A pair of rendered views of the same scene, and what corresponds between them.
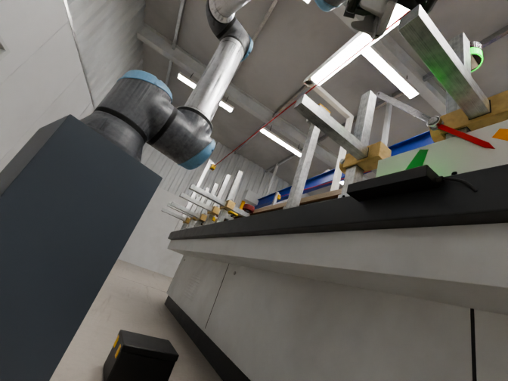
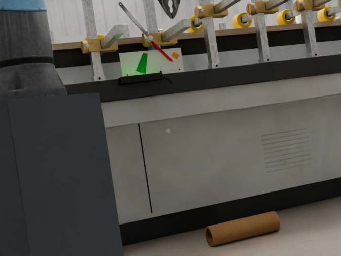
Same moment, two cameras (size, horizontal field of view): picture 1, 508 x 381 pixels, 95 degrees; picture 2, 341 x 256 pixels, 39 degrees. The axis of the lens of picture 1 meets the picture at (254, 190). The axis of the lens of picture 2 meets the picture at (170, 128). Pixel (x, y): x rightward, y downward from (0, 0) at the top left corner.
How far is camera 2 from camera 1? 1.62 m
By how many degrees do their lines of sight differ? 87
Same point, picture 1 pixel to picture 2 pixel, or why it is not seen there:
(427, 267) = (153, 115)
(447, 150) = (156, 57)
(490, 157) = (171, 66)
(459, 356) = (136, 146)
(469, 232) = (165, 98)
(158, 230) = not seen: outside the picture
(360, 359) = not seen: hidden behind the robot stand
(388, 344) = not seen: hidden behind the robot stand
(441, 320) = (128, 133)
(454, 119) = (156, 38)
